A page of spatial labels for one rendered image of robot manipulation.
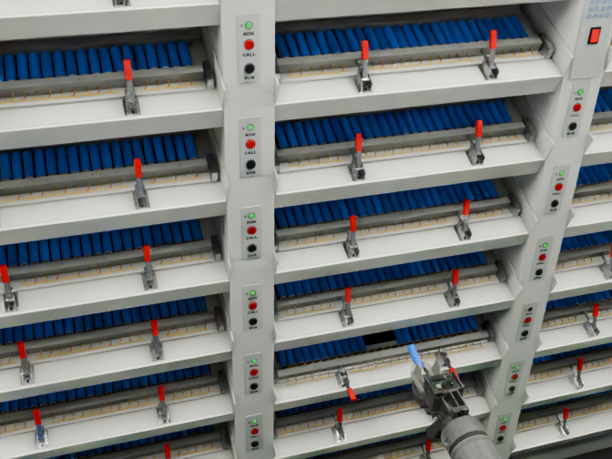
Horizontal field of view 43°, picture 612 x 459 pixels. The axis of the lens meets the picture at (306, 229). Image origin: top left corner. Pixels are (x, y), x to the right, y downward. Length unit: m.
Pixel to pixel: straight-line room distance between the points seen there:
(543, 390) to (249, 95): 1.27
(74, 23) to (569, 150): 1.05
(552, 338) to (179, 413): 0.98
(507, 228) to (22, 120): 1.07
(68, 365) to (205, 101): 0.65
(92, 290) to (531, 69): 0.99
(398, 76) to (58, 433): 1.07
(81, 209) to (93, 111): 0.20
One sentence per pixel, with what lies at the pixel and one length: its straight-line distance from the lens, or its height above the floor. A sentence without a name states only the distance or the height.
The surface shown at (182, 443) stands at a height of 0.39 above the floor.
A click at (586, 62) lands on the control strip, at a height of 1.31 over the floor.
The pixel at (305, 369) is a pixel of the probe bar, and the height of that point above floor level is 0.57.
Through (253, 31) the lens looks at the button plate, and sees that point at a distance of 1.38.
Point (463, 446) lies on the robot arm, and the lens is 1.66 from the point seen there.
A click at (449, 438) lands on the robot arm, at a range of 1.69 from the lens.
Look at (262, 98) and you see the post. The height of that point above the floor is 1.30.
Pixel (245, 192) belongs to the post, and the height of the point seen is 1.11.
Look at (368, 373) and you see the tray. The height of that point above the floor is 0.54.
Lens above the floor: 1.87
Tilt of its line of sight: 33 degrees down
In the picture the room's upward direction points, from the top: 2 degrees clockwise
